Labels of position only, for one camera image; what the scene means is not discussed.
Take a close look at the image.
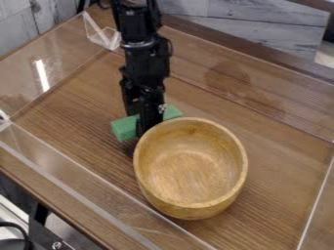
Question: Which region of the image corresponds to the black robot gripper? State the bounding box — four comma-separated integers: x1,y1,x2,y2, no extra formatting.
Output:
120,36,171,136

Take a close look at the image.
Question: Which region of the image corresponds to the green rectangular block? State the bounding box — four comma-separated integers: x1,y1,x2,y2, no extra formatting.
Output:
111,104,183,142

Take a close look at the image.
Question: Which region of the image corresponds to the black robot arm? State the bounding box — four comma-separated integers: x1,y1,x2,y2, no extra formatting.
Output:
109,0,172,136

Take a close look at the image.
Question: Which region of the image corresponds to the brown wooden bowl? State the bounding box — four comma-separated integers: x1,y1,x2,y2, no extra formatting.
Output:
133,117,250,221

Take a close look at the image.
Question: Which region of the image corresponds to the clear acrylic tray enclosure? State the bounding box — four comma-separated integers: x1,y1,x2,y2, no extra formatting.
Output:
0,18,334,250

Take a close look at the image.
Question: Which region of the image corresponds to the black metal table frame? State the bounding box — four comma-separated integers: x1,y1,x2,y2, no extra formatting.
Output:
28,203,75,250

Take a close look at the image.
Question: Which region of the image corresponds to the black cable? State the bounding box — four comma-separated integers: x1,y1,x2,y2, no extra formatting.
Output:
0,222,32,250

